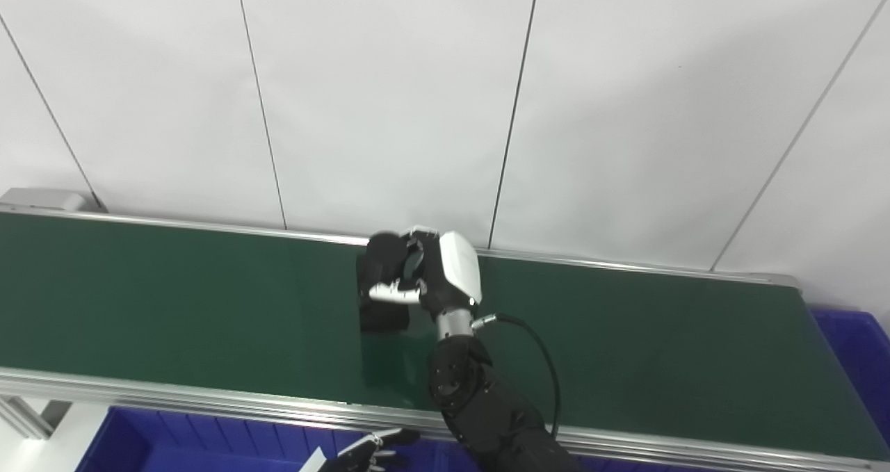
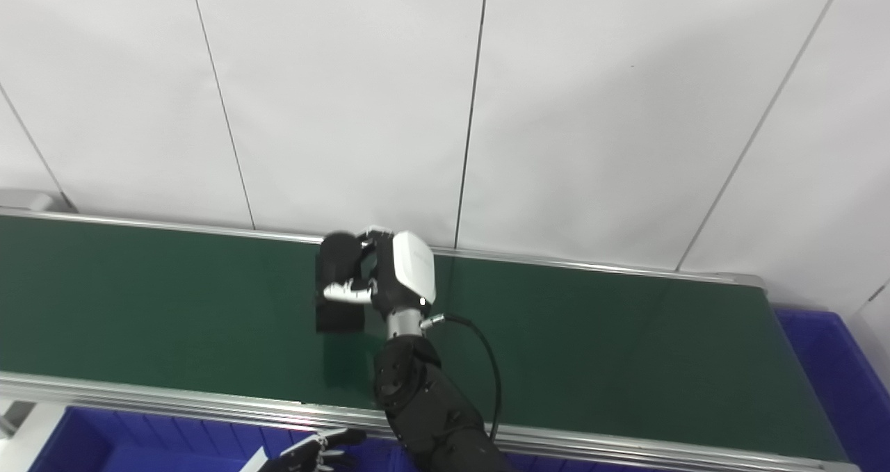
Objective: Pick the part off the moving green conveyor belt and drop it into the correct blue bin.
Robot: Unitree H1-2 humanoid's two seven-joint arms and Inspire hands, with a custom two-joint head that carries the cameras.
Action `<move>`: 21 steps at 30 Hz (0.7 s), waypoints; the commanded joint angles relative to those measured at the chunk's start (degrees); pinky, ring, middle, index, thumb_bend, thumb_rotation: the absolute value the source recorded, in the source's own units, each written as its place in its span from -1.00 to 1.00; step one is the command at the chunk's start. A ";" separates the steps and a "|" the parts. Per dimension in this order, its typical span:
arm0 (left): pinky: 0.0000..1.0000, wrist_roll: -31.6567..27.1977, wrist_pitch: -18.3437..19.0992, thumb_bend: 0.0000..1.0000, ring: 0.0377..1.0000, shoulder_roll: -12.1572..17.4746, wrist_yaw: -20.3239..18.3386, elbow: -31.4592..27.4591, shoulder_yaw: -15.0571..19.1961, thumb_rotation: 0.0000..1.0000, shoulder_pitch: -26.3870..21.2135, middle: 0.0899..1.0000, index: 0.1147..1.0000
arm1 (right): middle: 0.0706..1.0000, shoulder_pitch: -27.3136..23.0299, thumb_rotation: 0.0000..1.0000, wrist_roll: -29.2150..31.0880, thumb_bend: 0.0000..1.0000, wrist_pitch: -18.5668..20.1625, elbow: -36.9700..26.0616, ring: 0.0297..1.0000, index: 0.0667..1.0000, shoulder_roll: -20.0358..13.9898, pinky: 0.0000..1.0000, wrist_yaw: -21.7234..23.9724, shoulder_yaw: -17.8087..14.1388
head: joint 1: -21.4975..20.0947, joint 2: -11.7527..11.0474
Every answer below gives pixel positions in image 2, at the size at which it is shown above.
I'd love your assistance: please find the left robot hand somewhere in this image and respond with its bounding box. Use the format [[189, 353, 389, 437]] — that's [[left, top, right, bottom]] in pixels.
[[257, 428, 368, 472]]

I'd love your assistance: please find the blue plastic bin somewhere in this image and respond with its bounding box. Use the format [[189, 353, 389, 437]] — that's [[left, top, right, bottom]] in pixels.
[[28, 406, 412, 472], [773, 307, 890, 472]]

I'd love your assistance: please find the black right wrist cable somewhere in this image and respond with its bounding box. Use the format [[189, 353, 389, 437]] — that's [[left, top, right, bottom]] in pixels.
[[421, 312, 503, 442]]

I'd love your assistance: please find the green conveyor belt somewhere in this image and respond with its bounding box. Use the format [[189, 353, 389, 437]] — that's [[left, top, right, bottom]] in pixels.
[[0, 188, 860, 472]]

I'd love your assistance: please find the aluminium conveyor leg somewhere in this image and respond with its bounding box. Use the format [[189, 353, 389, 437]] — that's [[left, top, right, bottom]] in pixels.
[[0, 399, 37, 439]]

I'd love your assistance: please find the black cylinder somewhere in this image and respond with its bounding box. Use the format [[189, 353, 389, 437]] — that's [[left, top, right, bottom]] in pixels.
[[315, 231, 378, 334]]

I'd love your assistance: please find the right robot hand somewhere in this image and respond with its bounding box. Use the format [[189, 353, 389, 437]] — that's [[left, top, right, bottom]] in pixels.
[[323, 227, 438, 318]]

